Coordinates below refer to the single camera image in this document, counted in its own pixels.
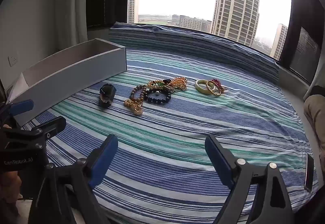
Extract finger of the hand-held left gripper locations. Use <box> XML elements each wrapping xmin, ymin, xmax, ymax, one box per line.
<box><xmin>0</xmin><ymin>116</ymin><xmax>67</xmax><ymax>149</ymax></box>
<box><xmin>0</xmin><ymin>99</ymin><xmax>35</xmax><ymax>119</ymax></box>

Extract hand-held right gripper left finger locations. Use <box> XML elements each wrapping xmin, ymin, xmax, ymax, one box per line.
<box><xmin>28</xmin><ymin>134</ymin><xmax>120</xmax><ymax>224</ymax></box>

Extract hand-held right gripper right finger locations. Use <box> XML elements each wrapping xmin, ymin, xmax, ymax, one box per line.
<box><xmin>204</xmin><ymin>134</ymin><xmax>305</xmax><ymax>224</ymax></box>

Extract long white cardboard box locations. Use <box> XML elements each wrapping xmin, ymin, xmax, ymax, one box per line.
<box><xmin>6</xmin><ymin>38</ymin><xmax>127</xmax><ymax>127</ymax></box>

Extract gold cage pendant necklace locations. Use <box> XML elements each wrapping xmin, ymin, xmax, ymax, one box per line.
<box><xmin>124</xmin><ymin>98</ymin><xmax>144</xmax><ymax>115</ymax></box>

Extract thin gold bangle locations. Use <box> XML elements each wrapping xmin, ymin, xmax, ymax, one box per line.
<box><xmin>206</xmin><ymin>80</ymin><xmax>222</xmax><ymax>97</ymax></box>

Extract brown wooden bead bracelet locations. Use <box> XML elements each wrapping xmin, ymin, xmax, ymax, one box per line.
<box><xmin>129</xmin><ymin>84</ymin><xmax>148</xmax><ymax>103</ymax></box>

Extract dark blue bead bracelet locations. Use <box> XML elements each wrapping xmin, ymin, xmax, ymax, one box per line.
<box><xmin>145</xmin><ymin>88</ymin><xmax>172</xmax><ymax>105</ymax></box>

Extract person's left hand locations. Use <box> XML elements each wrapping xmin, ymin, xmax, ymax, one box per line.
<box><xmin>0</xmin><ymin>171</ymin><xmax>20</xmax><ymax>217</ymax></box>

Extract blue green striped bed sheet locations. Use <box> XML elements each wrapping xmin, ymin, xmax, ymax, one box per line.
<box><xmin>22</xmin><ymin>48</ymin><xmax>318</xmax><ymax>224</ymax></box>

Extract pale jade bangle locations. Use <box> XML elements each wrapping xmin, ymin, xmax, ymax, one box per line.
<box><xmin>195</xmin><ymin>79</ymin><xmax>216</xmax><ymax>94</ymax></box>

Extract black smartphone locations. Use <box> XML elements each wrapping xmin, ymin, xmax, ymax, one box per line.
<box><xmin>304</xmin><ymin>154</ymin><xmax>315</xmax><ymax>193</ymax></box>

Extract white curtain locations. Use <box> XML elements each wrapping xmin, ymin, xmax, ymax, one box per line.
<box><xmin>51</xmin><ymin>0</ymin><xmax>88</xmax><ymax>49</ymax></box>

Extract person's leg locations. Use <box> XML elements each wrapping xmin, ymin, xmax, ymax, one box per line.
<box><xmin>303</xmin><ymin>94</ymin><xmax>325</xmax><ymax>138</ymax></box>

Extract striped long cushion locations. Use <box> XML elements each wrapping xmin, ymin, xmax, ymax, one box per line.
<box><xmin>109</xmin><ymin>22</ymin><xmax>280</xmax><ymax>85</ymax></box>

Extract dark louvred window panel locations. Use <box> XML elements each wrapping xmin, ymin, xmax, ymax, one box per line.
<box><xmin>279</xmin><ymin>0</ymin><xmax>325</xmax><ymax>85</ymax></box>

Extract low wide building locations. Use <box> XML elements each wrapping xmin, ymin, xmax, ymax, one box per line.
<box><xmin>173</xmin><ymin>14</ymin><xmax>212</xmax><ymax>33</ymax></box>

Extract narrow beige tower building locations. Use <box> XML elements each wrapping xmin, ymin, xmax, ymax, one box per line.
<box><xmin>127</xmin><ymin>0</ymin><xmax>140</xmax><ymax>24</ymax></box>

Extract tall beige tower building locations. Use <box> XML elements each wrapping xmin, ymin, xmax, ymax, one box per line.
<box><xmin>211</xmin><ymin>0</ymin><xmax>261</xmax><ymax>45</ymax></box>

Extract red bead bracelet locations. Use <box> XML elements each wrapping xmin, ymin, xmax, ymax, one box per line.
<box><xmin>210</xmin><ymin>78</ymin><xmax>226</xmax><ymax>92</ymax></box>

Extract gold bead bracelet green stone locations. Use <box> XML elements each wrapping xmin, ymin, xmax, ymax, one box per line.
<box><xmin>147</xmin><ymin>80</ymin><xmax>165</xmax><ymax>90</ymax></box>

